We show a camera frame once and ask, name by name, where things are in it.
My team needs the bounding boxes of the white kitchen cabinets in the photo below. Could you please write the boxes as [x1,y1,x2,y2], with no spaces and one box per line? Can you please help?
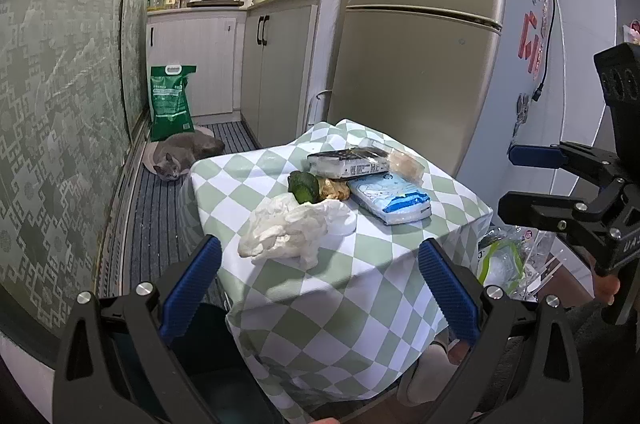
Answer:
[145,0,347,147]

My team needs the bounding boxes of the green white checkered tablecloth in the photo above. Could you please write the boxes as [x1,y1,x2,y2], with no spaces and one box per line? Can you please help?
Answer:
[177,119,492,423]

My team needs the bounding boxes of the blue white wipes pack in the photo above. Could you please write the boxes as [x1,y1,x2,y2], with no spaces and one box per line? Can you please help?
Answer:
[347,173,432,225]

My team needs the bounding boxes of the black power cable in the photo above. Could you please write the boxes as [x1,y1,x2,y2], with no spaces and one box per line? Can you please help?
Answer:
[531,0,558,103]

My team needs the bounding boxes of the beige two-door refrigerator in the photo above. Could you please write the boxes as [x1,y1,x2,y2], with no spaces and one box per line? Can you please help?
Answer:
[328,0,506,174]

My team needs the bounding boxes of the grey cat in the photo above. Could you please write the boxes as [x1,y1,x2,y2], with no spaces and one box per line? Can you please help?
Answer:
[152,131,227,183]

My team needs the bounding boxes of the right hand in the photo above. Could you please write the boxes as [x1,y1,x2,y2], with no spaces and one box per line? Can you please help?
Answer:
[592,273,620,306]

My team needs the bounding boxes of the round beige cat mat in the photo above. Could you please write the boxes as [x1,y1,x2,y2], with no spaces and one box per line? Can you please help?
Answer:
[141,126,216,177]

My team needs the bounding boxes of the green avocado half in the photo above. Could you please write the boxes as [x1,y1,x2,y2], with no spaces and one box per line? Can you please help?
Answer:
[288,170,320,204]

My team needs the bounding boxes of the green cat food bag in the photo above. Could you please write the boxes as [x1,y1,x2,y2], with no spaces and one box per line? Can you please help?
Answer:
[150,64,196,142]

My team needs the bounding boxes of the clear plastic trash bag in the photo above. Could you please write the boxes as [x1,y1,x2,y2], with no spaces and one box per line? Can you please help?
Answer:
[476,225,555,300]

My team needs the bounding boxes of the white plastic bag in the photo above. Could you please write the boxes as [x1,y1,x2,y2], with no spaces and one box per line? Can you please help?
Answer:
[238,193,357,270]

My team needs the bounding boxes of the black white tissue pack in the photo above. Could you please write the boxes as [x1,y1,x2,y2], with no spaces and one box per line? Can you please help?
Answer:
[307,147,390,180]

